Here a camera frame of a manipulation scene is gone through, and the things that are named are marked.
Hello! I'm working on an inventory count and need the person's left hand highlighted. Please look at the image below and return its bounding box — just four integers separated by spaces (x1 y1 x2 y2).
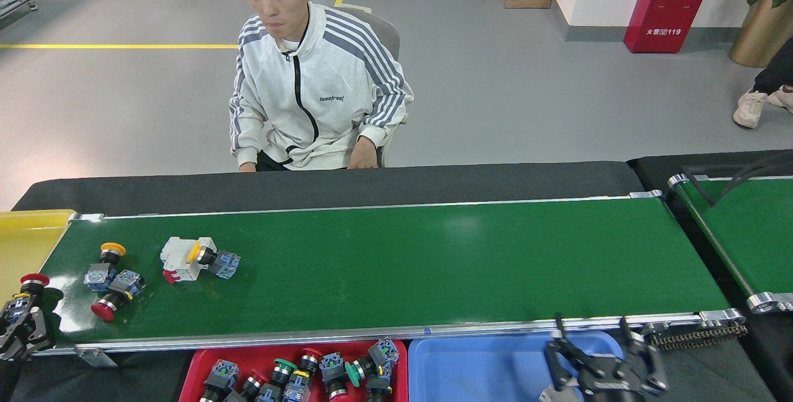
349 137 379 170

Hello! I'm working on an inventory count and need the green push button switch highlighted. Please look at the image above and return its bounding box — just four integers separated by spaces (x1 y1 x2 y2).
256 357 299 402

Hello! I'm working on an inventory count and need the grey chair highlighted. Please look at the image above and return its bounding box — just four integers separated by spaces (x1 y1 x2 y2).
338 4 410 168

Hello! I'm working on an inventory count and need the blue plastic tray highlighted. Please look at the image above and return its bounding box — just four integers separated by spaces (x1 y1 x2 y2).
408 330 626 402

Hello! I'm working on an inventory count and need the red plastic tray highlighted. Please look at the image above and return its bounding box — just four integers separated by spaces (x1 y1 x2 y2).
180 340 410 402

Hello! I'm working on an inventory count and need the short green conveyor belt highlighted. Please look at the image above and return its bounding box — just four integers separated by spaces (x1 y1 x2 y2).
667 173 793 314

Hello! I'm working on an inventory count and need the green mushroom button switch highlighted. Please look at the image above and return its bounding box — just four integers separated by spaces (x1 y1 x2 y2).
344 337 401 388

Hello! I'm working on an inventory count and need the black switch with blue block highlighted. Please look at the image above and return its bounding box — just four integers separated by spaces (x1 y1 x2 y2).
318 351 351 402
366 366 395 402

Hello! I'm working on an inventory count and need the seated person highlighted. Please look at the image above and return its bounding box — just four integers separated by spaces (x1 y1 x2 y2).
229 0 414 173

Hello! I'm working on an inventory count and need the black drive chain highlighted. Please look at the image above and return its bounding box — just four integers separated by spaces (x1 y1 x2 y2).
644 321 748 351

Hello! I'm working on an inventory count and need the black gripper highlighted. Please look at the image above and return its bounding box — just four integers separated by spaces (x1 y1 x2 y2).
546 315 668 402

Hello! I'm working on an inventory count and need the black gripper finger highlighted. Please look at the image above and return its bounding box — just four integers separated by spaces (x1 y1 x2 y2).
22 308 55 353
0 318 22 362

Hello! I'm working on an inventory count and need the yellow plastic tray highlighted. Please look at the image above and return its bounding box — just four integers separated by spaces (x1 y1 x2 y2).
0 209 76 304

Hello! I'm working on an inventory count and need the red push button switch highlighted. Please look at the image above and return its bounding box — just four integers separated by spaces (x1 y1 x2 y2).
239 370 268 402

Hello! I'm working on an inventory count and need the red fire extinguisher box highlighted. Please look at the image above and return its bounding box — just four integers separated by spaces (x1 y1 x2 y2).
624 0 719 54

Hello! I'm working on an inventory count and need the standing person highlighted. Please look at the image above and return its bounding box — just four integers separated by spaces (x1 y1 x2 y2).
733 37 793 129

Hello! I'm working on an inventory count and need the long green conveyor belt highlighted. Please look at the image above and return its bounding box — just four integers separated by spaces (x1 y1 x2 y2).
28 190 746 370

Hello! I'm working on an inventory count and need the yellow push button switch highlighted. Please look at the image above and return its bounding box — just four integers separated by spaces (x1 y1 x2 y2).
187 241 242 280
84 242 127 293

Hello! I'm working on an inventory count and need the black cable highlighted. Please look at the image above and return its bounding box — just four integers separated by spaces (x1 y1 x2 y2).
681 149 793 209

